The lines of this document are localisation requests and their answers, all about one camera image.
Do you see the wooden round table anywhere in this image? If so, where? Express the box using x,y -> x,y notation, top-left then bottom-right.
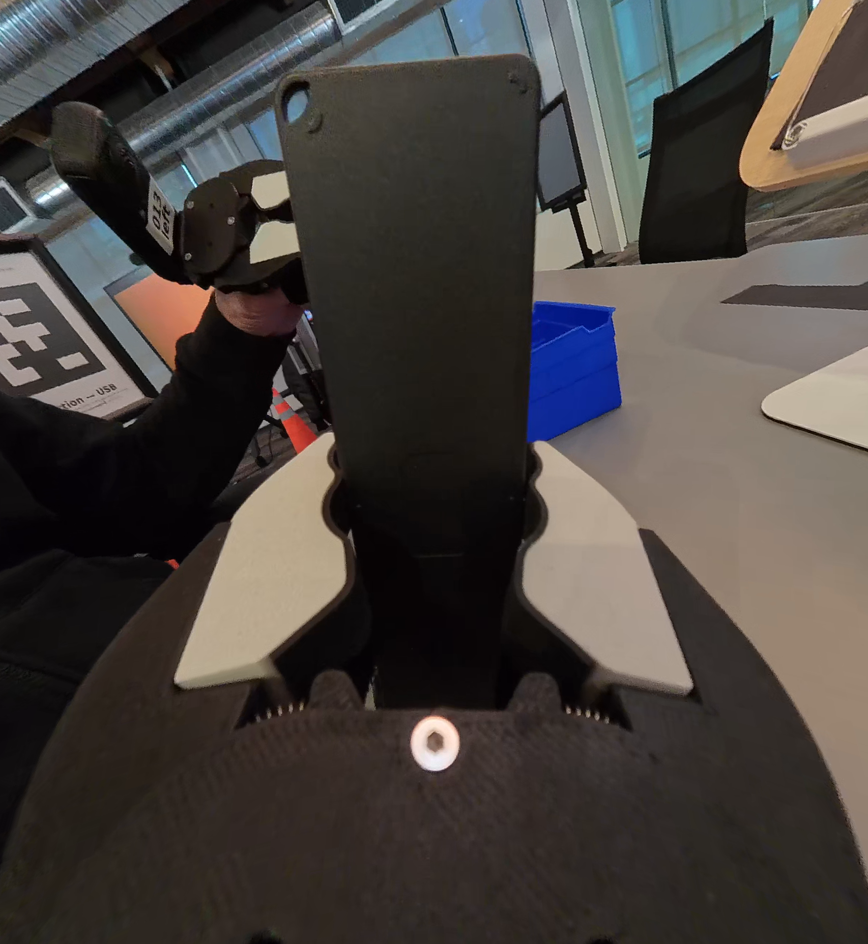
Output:
740,0 -> 868,193

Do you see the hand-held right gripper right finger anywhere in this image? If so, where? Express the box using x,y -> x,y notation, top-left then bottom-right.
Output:
509,440 -> 695,703

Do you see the white box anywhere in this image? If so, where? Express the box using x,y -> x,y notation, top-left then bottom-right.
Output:
795,92 -> 868,171

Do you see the black easel display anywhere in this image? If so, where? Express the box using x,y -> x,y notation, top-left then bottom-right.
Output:
536,90 -> 599,268

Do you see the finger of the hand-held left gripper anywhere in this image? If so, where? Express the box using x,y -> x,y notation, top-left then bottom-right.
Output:
251,170 -> 292,211
248,220 -> 304,266

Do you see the framed marker sign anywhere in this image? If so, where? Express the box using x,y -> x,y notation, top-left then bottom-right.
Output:
0,235 -> 158,421

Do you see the orange lit screen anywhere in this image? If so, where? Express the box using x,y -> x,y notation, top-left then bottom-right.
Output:
104,265 -> 217,373

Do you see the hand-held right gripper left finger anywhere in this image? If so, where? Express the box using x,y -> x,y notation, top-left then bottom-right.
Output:
173,432 -> 375,692

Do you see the blue plastic bin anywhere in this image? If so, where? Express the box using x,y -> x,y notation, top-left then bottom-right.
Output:
530,301 -> 623,442

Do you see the white rounded mat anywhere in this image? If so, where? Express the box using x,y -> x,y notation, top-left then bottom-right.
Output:
762,328 -> 868,464

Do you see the orange traffic cone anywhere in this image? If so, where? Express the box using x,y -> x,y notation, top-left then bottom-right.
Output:
268,387 -> 318,454

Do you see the silver air duct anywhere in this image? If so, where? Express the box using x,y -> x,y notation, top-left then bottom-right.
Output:
0,0 -> 343,145
25,70 -> 291,215

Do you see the person's left hand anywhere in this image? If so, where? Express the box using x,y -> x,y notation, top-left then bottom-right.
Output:
213,286 -> 310,337

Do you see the person's left forearm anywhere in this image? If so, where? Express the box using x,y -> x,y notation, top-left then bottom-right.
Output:
73,294 -> 296,561

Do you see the black office chair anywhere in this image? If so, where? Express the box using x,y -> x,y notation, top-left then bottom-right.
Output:
638,18 -> 776,265

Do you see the black usb hub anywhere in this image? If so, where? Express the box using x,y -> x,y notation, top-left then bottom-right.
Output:
274,53 -> 542,712

